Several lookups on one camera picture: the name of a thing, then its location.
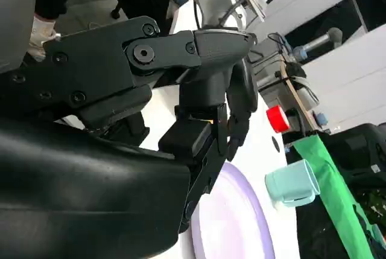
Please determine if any pale green mug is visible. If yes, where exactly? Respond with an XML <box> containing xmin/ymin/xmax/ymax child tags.
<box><xmin>264</xmin><ymin>159</ymin><xmax>321</xmax><ymax>208</ymax></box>

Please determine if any red round button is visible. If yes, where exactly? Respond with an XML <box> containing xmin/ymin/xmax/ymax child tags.
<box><xmin>266</xmin><ymin>104</ymin><xmax>291</xmax><ymax>135</ymax></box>

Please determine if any lilac plate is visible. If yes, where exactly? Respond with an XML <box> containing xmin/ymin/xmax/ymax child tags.
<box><xmin>188</xmin><ymin>162</ymin><xmax>276</xmax><ymax>259</ymax></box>

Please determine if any black cloth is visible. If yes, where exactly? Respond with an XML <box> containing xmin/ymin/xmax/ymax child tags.
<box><xmin>286</xmin><ymin>138</ymin><xmax>386</xmax><ymax>259</ymax></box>

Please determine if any wooden desk edge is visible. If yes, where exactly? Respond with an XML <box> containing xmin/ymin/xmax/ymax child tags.
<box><xmin>279</xmin><ymin>61</ymin><xmax>316</xmax><ymax>135</ymax></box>

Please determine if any green cloth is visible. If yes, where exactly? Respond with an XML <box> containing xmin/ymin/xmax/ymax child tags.
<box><xmin>293</xmin><ymin>130</ymin><xmax>381</xmax><ymax>259</ymax></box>

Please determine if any black equipment case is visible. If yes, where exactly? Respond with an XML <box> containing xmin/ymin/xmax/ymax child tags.
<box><xmin>324</xmin><ymin>123</ymin><xmax>386</xmax><ymax>187</ymax></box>

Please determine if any person's hand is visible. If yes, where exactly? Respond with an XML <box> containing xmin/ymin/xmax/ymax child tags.
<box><xmin>29</xmin><ymin>14</ymin><xmax>59</xmax><ymax>61</ymax></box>

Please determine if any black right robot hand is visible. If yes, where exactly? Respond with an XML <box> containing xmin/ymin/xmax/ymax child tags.
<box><xmin>0</xmin><ymin>16</ymin><xmax>259</xmax><ymax>259</ymax></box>

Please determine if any black table grommet hole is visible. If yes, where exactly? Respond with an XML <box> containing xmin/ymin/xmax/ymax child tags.
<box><xmin>271</xmin><ymin>135</ymin><xmax>282</xmax><ymax>154</ymax></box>

